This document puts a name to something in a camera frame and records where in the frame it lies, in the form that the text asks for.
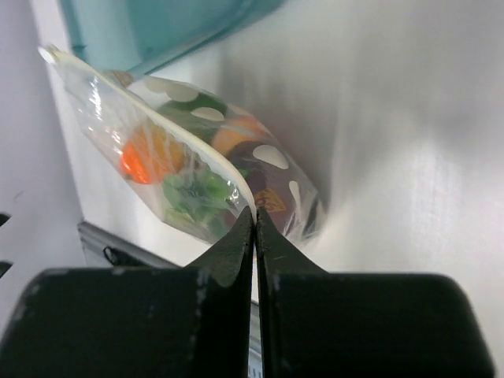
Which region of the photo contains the orange peach toy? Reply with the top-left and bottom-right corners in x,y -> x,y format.
211,116 -> 272,156

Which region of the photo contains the dark red apple toy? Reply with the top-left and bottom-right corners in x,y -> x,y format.
226,141 -> 317,235

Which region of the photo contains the green lime toy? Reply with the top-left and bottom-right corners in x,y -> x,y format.
157,94 -> 228,128

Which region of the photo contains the orange green mango toy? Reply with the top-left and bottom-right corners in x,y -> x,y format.
119,123 -> 185,184

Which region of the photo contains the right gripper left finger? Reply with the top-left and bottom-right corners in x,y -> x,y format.
1,209 -> 252,377

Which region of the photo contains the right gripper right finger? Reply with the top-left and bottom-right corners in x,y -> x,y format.
255,209 -> 495,377

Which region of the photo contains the clear zip top bag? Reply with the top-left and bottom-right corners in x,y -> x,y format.
39,45 -> 325,246

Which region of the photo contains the green leaf toy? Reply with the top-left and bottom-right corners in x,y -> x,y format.
162,169 -> 238,239

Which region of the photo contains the teal plastic tray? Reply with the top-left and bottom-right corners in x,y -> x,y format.
58,0 -> 282,76

